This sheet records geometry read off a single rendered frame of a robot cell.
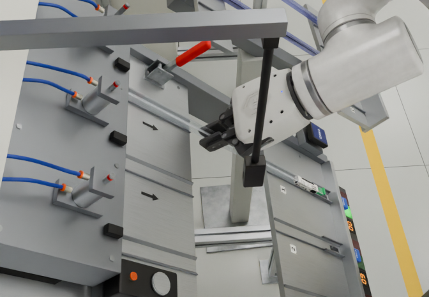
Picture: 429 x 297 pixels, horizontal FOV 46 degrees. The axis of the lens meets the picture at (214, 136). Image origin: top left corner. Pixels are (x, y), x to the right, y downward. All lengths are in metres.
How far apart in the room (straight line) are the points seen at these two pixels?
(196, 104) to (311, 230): 0.30
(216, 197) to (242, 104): 1.08
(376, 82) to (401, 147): 1.39
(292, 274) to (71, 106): 0.45
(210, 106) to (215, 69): 1.33
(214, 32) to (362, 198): 1.56
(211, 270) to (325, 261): 0.83
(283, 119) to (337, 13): 0.16
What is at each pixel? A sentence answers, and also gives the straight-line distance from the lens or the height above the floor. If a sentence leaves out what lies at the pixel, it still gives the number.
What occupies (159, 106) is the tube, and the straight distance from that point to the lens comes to 0.72.
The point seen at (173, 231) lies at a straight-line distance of 0.65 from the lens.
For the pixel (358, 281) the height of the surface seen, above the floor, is 0.73.
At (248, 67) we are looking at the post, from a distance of 1.11.
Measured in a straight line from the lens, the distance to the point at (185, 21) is 0.36.
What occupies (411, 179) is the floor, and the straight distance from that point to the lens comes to 1.99.
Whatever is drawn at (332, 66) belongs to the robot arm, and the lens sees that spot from 0.68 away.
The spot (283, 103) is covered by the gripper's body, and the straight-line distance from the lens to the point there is 0.70.
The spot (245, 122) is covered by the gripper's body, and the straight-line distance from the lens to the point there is 0.72.
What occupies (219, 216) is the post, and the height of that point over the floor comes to 0.01.
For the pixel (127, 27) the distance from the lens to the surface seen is 0.36.
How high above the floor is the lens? 1.59
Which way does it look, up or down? 55 degrees down
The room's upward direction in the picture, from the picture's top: straight up
